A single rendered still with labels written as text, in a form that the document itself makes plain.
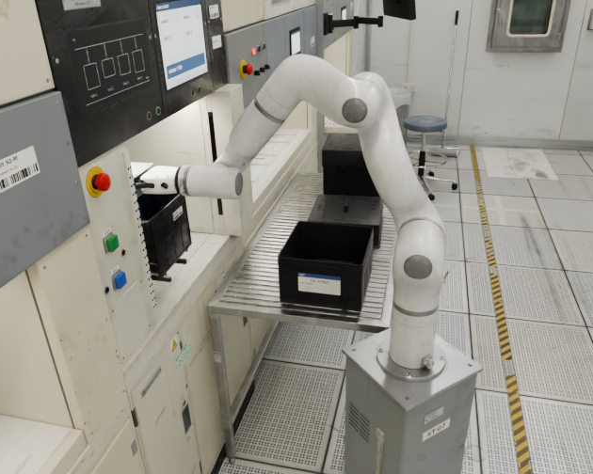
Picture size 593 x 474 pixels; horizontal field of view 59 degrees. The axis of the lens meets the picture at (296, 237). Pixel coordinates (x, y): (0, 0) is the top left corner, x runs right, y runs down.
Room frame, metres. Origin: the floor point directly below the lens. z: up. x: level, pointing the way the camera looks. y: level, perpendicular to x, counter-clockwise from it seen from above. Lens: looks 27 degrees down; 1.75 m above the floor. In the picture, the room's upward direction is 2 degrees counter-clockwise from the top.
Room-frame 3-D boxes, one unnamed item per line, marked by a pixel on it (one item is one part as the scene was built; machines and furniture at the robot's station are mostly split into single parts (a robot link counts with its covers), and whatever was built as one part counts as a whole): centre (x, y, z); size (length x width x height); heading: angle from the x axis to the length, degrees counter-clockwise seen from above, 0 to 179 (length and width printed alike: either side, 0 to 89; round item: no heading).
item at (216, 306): (2.01, -0.15, 0.38); 1.30 x 0.60 x 0.76; 165
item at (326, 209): (1.98, -0.21, 0.83); 0.29 x 0.29 x 0.13; 78
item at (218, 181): (1.31, 0.21, 1.25); 0.13 x 0.09 x 0.08; 75
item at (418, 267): (1.13, -0.30, 1.07); 0.19 x 0.12 x 0.24; 164
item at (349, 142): (2.41, -0.29, 0.89); 0.29 x 0.29 x 0.25; 79
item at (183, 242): (1.37, 0.45, 1.12); 0.24 x 0.20 x 0.32; 165
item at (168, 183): (1.34, 0.35, 1.25); 0.11 x 0.10 x 0.07; 75
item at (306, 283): (1.56, -0.10, 0.85); 0.28 x 0.28 x 0.17; 75
